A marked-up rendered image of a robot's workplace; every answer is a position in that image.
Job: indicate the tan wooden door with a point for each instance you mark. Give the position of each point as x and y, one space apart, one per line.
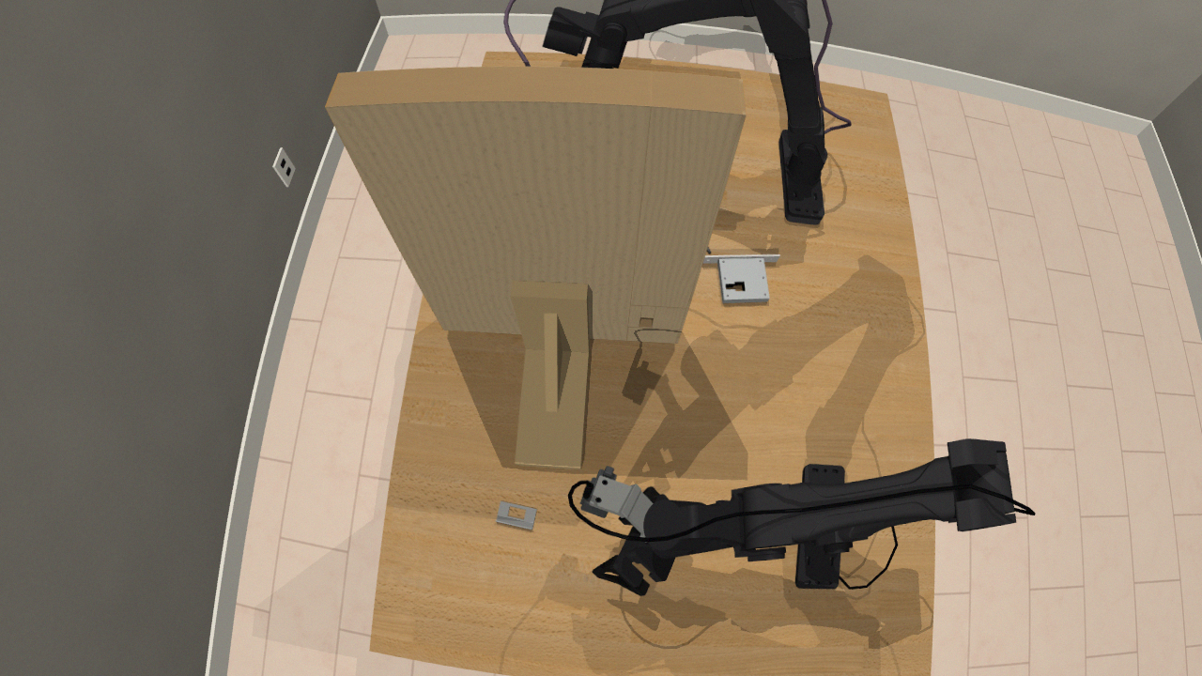
593 193

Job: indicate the grey metal bracket with rectangular hole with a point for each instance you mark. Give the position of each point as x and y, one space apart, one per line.
526 523

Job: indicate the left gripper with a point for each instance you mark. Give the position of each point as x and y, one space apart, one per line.
631 505

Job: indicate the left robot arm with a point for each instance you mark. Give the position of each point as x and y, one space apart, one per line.
839 512

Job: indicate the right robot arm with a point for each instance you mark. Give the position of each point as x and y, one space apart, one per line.
785 30

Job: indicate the grey mortise lock with keyhole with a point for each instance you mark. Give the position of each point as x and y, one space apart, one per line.
746 270

